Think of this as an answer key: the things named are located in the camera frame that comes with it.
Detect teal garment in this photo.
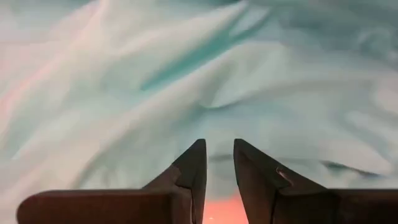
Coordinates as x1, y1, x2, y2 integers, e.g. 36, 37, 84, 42
0, 0, 398, 224

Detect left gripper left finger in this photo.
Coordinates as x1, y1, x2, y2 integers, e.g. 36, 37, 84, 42
17, 138, 208, 224

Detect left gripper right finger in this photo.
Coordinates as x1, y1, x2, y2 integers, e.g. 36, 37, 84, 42
233, 138, 398, 224

